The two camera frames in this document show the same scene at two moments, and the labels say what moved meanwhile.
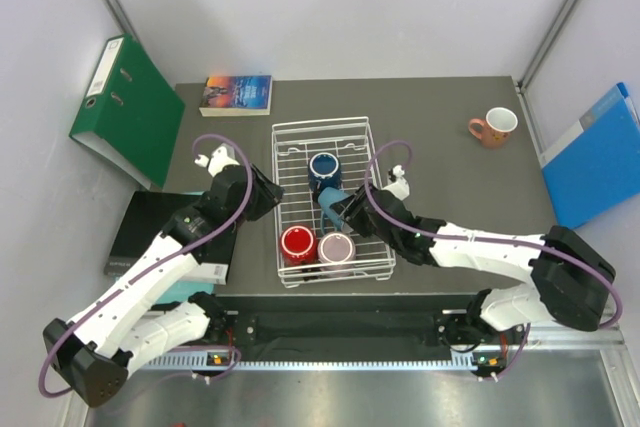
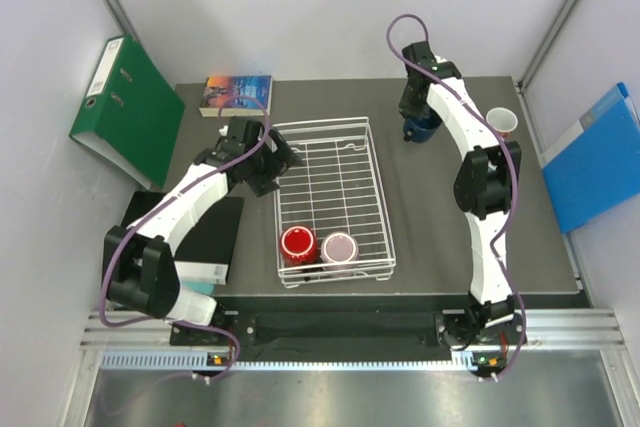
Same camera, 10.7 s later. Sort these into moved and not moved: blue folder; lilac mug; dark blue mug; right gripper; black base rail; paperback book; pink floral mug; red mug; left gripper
Moved: left gripper; right gripper; dark blue mug
Not moved: lilac mug; paperback book; red mug; pink floral mug; blue folder; black base rail
